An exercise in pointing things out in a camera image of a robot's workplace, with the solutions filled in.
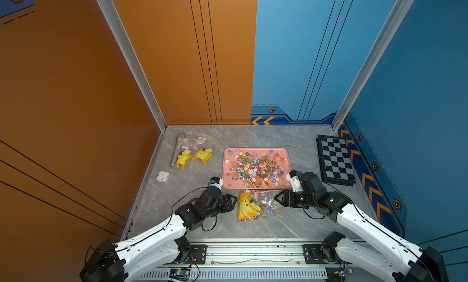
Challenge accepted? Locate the aluminium front rail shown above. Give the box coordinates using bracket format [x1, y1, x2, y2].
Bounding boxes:
[104, 241, 410, 268]

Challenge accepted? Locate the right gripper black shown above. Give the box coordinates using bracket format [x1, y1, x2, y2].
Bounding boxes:
[272, 189, 316, 208]

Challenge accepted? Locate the black white chessboard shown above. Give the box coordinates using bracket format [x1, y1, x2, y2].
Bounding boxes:
[316, 134, 356, 186]

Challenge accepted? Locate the right green circuit board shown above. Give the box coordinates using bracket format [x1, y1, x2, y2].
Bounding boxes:
[327, 269, 353, 282]

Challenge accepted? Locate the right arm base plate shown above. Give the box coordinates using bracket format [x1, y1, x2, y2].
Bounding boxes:
[302, 244, 352, 267]

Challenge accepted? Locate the white earbuds case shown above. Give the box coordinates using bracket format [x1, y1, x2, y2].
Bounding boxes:
[156, 171, 170, 183]

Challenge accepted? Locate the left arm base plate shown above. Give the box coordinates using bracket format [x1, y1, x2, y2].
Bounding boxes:
[174, 244, 207, 265]

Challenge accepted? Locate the aluminium corner post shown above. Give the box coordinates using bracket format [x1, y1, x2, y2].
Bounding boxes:
[96, 0, 167, 132]
[331, 0, 415, 133]

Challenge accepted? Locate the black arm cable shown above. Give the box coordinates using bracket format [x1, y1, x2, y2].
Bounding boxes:
[85, 186, 218, 268]
[301, 181, 436, 282]

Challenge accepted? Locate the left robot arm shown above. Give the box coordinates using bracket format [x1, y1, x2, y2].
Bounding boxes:
[79, 184, 238, 282]

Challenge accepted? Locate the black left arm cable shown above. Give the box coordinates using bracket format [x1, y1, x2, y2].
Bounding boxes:
[85, 186, 218, 268]

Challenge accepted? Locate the yellow duck ziploc bag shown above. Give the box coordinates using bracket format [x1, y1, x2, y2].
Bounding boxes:
[191, 133, 224, 166]
[175, 136, 197, 170]
[238, 189, 282, 221]

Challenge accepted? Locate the green circuit board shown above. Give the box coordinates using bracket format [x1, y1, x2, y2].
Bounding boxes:
[169, 268, 191, 282]
[327, 269, 353, 282]

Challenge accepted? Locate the left aluminium corner post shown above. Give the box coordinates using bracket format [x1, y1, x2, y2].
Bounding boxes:
[96, 0, 167, 132]

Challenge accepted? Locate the pink plastic tray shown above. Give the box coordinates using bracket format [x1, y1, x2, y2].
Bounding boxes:
[222, 148, 291, 190]

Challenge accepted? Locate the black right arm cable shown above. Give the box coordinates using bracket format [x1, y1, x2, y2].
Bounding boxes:
[301, 181, 436, 282]

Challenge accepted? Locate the left green circuit board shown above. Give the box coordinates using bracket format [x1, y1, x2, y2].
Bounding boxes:
[169, 268, 191, 282]

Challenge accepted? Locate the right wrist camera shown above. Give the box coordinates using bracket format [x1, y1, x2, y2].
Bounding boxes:
[286, 171, 303, 193]

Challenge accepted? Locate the silver microphone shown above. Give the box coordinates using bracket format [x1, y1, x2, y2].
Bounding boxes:
[170, 134, 185, 168]

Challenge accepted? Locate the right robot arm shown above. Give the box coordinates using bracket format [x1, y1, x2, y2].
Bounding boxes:
[275, 171, 449, 282]

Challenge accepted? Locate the right aluminium corner post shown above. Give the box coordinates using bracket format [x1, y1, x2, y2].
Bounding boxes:
[331, 0, 415, 133]

